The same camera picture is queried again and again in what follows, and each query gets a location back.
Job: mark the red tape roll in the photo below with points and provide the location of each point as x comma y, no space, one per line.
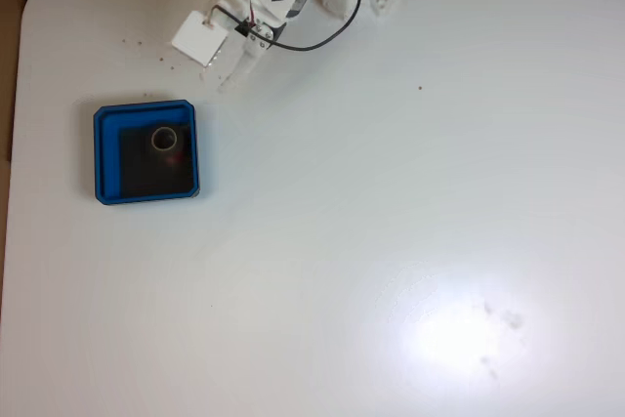
171,159

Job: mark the blue box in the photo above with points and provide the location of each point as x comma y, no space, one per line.
105,153

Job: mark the black foam pad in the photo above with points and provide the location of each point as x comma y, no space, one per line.
139,168

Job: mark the white camera box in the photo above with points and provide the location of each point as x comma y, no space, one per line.
197,38

